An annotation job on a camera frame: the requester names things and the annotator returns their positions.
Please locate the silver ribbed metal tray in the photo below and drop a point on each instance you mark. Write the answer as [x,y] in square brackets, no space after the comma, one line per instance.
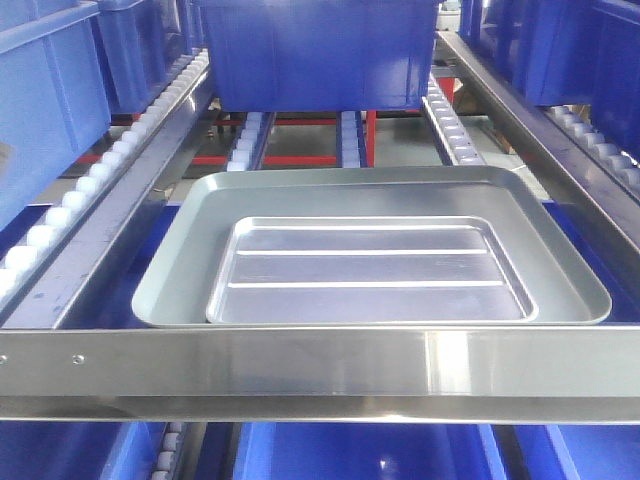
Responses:
[286,270]

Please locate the large grey plastic tray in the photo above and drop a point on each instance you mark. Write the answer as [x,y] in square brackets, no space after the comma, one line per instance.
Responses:
[177,285]

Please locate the shelf roller track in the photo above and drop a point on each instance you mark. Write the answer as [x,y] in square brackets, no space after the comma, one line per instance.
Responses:
[621,166]
[23,258]

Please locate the lower shelf blue bin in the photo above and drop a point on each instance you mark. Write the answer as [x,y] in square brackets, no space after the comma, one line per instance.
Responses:
[58,450]

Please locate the left centre roller track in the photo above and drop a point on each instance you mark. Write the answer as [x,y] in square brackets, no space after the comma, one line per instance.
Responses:
[250,145]

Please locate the red floor frame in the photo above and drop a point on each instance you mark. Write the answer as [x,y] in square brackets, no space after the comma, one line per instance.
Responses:
[309,140]

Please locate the shelf divider rail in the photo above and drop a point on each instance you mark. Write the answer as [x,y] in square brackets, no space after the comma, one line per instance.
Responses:
[552,155]
[76,280]

